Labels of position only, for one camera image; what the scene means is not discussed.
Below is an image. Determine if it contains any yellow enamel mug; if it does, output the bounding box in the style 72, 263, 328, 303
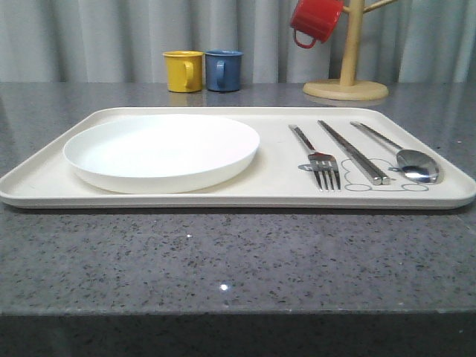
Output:
163, 51, 204, 93

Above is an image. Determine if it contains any silver metal spoon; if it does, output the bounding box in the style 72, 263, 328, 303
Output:
350, 121, 440, 184

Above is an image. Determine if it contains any red enamel mug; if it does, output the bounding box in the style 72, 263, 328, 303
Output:
290, 0, 344, 49

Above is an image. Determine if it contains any beige rabbit serving tray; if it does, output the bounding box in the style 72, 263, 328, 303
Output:
1, 107, 475, 210

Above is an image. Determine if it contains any blue enamel mug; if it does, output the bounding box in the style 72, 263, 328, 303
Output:
205, 50, 242, 92

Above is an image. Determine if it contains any wooden mug tree stand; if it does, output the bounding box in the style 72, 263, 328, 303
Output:
303, 0, 393, 101

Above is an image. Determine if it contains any silver metal fork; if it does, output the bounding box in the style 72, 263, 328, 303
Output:
289, 124, 341, 192

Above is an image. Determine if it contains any white round plate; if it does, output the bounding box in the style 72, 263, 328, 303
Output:
63, 114, 260, 194

